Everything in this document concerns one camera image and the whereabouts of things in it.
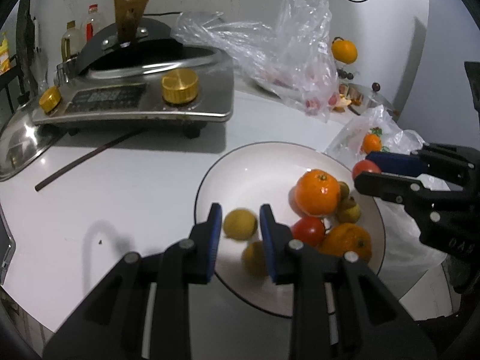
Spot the cherry tomato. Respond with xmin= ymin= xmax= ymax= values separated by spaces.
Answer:
xmin=290 ymin=217 xmax=326 ymax=248
xmin=352 ymin=159 xmax=382 ymax=180

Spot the mandarin orange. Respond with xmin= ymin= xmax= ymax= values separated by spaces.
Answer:
xmin=294 ymin=169 xmax=341 ymax=217
xmin=317 ymin=223 xmax=373 ymax=263
xmin=361 ymin=133 xmax=383 ymax=155

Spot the yellow small fruit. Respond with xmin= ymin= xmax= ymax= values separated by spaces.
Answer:
xmin=338 ymin=181 xmax=350 ymax=201
xmin=241 ymin=241 xmax=269 ymax=277
xmin=223 ymin=209 xmax=258 ymax=241
xmin=336 ymin=197 xmax=361 ymax=224

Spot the printed plastic bag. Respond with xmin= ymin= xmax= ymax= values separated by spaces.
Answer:
xmin=324 ymin=104 xmax=449 ymax=192

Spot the small steel saucepan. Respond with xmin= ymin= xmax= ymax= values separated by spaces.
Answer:
xmin=346 ymin=82 xmax=398 ymax=116

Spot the smartphone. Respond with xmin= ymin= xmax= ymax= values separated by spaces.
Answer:
xmin=0 ymin=208 xmax=16 ymax=284

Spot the white round plate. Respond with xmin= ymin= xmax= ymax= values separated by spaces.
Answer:
xmin=193 ymin=140 xmax=387 ymax=319

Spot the large orange on box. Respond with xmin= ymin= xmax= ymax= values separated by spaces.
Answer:
xmin=331 ymin=37 xmax=358 ymax=64

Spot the black chopstick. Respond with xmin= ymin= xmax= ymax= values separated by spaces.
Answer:
xmin=34 ymin=130 xmax=143 ymax=192

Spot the clear plastic bag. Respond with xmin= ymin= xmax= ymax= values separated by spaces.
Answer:
xmin=172 ymin=0 xmax=338 ymax=121

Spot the steel wok lid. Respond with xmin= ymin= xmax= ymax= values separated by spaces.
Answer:
xmin=0 ymin=100 xmax=64 ymax=181

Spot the induction cooker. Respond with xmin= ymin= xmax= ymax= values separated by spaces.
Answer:
xmin=32 ymin=46 xmax=234 ymax=129

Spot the black wok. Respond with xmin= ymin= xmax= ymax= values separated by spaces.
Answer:
xmin=76 ymin=0 xmax=215 ymax=76

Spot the oil bottle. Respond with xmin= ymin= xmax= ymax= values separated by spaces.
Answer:
xmin=61 ymin=20 xmax=85 ymax=62

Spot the yellow detergent bottle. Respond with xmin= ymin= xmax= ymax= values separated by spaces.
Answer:
xmin=0 ymin=33 xmax=11 ymax=75

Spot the red label bottle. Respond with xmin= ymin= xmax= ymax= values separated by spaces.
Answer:
xmin=83 ymin=4 xmax=106 ymax=41

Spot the black umbrella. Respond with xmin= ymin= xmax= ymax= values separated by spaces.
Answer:
xmin=16 ymin=0 xmax=38 ymax=96

